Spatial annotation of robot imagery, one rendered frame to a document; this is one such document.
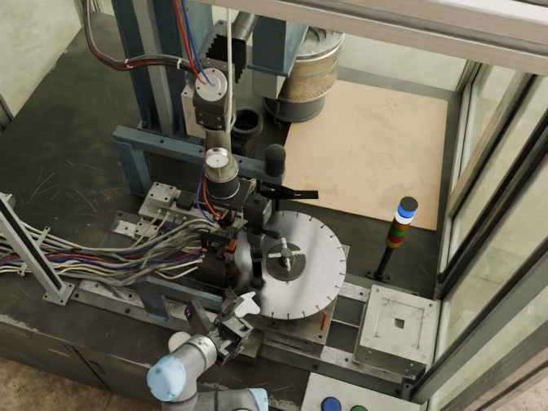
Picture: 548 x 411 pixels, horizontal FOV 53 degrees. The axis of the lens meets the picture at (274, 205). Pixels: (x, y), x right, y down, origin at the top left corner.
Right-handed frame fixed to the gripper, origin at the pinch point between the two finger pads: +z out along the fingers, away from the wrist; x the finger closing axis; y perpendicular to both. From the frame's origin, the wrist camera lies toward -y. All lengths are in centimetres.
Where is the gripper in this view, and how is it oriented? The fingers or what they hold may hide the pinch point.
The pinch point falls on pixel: (244, 306)
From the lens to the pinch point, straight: 141.0
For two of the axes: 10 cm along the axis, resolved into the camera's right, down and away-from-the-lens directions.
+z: 4.7, -2.5, 8.4
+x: 3.5, -8.3, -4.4
